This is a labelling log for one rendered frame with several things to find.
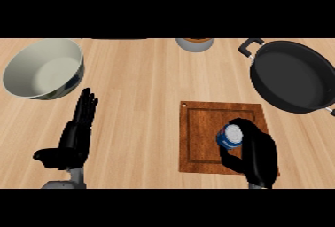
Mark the black pot with handles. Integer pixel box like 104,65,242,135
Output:
237,38,335,117

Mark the white metal bowl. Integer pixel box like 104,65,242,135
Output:
2,38,87,101

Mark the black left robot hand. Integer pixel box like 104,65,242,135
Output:
33,87,99,171

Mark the grey cup with orange rim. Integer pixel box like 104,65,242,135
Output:
176,38,216,53

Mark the brown wooden cutting board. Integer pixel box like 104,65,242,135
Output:
179,100,282,177

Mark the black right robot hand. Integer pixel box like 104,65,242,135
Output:
219,117,281,190

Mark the blue and white can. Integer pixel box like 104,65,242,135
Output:
216,123,245,150

